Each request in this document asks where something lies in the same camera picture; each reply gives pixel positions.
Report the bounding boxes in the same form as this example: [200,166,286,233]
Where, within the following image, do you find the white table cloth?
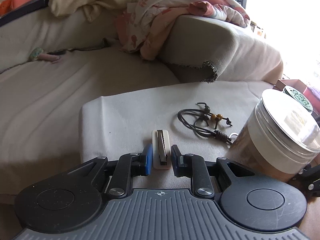
[79,81,271,162]

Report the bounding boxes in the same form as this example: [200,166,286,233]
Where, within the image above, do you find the white rectangular hair clip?
[152,130,172,170]

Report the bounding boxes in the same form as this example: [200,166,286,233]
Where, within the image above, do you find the glass jar green lid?
[283,86,313,113]

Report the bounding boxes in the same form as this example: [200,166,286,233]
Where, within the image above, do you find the floral pink blanket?
[116,0,251,61]

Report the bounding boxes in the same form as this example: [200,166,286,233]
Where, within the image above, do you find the small pink green toy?
[29,47,61,63]

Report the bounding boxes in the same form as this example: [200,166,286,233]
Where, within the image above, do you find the beige covered sofa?
[1,9,283,202]

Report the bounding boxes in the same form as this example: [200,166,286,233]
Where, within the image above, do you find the pink cardboard box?
[273,79,319,98]

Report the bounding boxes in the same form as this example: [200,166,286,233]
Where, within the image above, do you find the clear jar silver lid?
[226,89,319,182]

